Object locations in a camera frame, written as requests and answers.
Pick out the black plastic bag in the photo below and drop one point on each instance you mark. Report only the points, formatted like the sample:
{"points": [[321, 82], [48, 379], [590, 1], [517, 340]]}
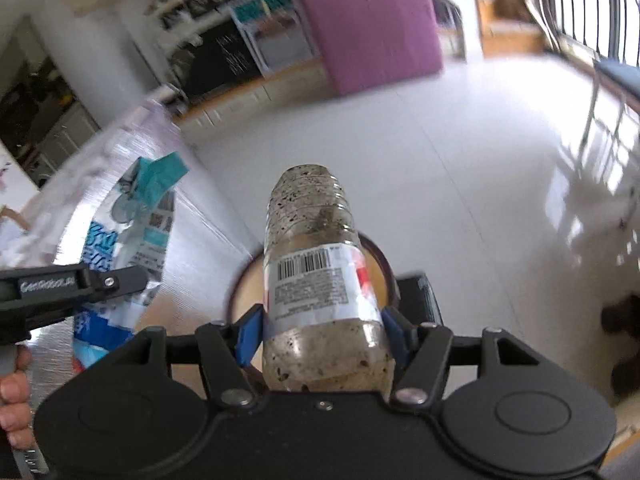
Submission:
{"points": [[425, 295]]}

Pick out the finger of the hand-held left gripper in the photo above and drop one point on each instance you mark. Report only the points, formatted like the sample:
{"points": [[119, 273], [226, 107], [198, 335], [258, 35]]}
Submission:
{"points": [[120, 282]]}

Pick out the purple cushion block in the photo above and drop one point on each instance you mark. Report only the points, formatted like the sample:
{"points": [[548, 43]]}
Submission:
{"points": [[375, 30]]}

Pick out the window railing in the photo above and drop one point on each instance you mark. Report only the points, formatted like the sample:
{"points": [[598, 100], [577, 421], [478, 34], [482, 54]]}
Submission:
{"points": [[585, 5]]}

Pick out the wooden drawer cabinet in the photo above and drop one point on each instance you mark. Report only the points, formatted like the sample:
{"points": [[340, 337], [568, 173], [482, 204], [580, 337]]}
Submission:
{"points": [[240, 100]]}

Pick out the black lettered sign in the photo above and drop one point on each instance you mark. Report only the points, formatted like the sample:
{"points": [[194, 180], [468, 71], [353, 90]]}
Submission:
{"points": [[220, 57]]}

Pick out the person's left hand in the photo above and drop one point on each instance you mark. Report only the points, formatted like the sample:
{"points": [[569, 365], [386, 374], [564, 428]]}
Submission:
{"points": [[14, 400]]}

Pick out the teal white printed box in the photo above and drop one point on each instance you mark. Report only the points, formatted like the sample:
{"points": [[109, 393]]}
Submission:
{"points": [[272, 30]]}

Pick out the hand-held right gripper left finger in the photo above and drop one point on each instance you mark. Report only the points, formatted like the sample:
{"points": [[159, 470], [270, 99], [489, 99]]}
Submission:
{"points": [[248, 334]]}

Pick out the dark round object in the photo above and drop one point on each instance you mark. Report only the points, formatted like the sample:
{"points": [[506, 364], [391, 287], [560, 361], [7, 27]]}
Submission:
{"points": [[622, 315]]}

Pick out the grey metal table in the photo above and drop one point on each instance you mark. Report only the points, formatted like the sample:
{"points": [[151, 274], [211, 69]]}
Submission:
{"points": [[617, 90]]}

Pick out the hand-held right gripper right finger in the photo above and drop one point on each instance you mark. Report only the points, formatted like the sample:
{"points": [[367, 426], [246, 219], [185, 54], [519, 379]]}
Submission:
{"points": [[394, 332]]}

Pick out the silver foil mat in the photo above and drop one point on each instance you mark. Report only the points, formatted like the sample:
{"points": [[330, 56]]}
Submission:
{"points": [[210, 240]]}

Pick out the blue white snack bag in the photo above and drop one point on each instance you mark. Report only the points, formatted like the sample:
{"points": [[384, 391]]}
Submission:
{"points": [[125, 240]]}

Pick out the round brown-rimmed trash bin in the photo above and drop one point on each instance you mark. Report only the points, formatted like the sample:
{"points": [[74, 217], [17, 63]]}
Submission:
{"points": [[387, 280]]}

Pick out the cluttered wall shelf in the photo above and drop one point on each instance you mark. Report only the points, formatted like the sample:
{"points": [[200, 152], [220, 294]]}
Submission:
{"points": [[200, 5]]}

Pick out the clear plastic bottle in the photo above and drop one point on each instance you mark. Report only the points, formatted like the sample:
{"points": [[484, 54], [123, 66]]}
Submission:
{"points": [[320, 280]]}

